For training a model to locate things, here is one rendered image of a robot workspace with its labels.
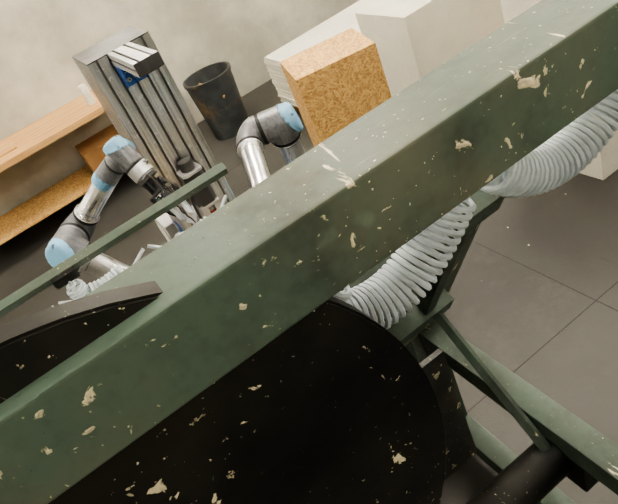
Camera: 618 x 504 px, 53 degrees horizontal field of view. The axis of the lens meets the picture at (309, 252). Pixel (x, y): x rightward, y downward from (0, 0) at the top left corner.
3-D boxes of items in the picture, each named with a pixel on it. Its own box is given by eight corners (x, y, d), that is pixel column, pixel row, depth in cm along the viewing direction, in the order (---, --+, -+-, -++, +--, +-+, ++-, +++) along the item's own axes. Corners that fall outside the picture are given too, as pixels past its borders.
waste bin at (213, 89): (242, 112, 685) (217, 58, 648) (263, 121, 644) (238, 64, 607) (203, 137, 672) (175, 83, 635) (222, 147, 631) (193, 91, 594)
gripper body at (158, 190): (162, 213, 194) (133, 186, 192) (168, 209, 202) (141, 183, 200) (178, 196, 192) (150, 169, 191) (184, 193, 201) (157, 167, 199)
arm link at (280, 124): (295, 201, 265) (250, 108, 222) (328, 188, 264) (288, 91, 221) (303, 221, 257) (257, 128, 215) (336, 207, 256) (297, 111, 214)
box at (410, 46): (466, 61, 583) (444, -41, 529) (519, 69, 533) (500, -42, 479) (386, 114, 557) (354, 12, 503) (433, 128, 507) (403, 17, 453)
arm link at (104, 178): (118, 179, 210) (134, 159, 204) (106, 198, 201) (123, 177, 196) (97, 165, 207) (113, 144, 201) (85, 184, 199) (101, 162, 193)
